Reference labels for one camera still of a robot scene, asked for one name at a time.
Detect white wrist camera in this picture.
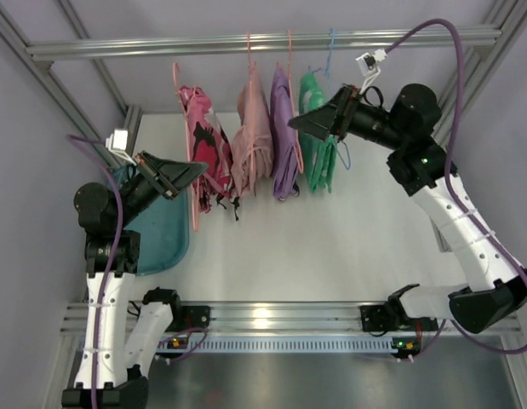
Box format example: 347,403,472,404
105,129,137,165
356,49,387,93

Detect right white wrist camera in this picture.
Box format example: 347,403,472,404
356,49,387,93

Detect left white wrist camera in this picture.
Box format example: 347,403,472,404
105,129,137,165

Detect purple trousers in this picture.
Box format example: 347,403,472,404
270,65,299,201

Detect purple cable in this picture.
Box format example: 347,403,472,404
66,134,209,409
384,18,527,355

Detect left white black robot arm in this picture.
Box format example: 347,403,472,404
61,151,208,408

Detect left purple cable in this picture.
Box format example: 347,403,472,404
66,134,209,409

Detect teal plastic bin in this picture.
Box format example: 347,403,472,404
106,164,191,276

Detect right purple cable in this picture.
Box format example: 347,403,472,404
384,18,527,355

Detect slotted grey cable duct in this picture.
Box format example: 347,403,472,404
75,336,421,354

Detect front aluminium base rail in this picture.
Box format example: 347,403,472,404
60,300,522,337

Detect aluminium frame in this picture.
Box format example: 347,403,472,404
0,1,527,408

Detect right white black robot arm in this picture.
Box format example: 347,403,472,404
289,84,527,334

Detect green patterned trousers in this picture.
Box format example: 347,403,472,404
298,72,336,193

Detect pink patterned trousers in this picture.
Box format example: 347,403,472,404
181,86,240,213

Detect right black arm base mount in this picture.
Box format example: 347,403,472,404
360,302,410,337

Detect aluminium hanging rail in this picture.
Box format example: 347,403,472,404
25,24,502,60

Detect light pink trousers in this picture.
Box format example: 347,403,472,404
232,63,274,197

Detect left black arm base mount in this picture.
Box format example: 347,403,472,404
167,304,211,333

